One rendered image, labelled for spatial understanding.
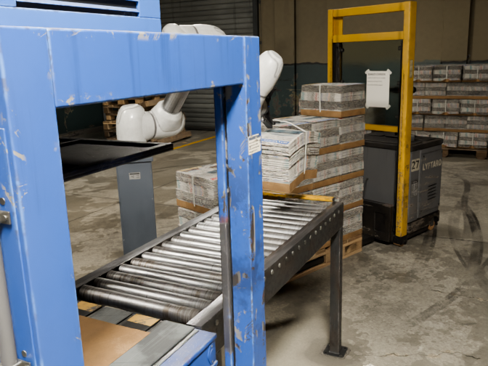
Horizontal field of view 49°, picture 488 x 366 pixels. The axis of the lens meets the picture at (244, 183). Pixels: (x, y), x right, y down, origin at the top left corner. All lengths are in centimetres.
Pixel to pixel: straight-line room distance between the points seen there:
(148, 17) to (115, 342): 81
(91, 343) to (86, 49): 90
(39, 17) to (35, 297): 45
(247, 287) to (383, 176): 333
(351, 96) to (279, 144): 172
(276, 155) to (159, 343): 111
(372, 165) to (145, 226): 224
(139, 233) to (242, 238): 179
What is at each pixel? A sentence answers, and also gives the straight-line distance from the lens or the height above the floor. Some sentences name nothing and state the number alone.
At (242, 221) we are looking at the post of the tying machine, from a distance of 120.
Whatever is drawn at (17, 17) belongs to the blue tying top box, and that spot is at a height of 158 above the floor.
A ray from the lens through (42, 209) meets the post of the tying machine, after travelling 70.
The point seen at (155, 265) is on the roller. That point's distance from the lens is 194.
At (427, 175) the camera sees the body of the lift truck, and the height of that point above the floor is 51.
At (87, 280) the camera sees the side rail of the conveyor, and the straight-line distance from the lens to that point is 186.
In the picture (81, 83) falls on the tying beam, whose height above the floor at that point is 148.
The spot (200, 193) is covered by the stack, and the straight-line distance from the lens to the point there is 315.
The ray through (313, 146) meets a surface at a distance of 251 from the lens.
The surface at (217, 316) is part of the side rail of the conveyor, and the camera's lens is 156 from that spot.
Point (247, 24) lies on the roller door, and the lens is 1069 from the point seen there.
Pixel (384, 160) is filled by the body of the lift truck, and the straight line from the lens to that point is 446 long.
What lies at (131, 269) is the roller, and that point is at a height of 80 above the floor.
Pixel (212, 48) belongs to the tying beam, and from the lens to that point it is 102.
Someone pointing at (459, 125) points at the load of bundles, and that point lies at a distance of 810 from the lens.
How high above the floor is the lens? 151
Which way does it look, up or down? 13 degrees down
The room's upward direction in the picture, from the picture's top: 2 degrees counter-clockwise
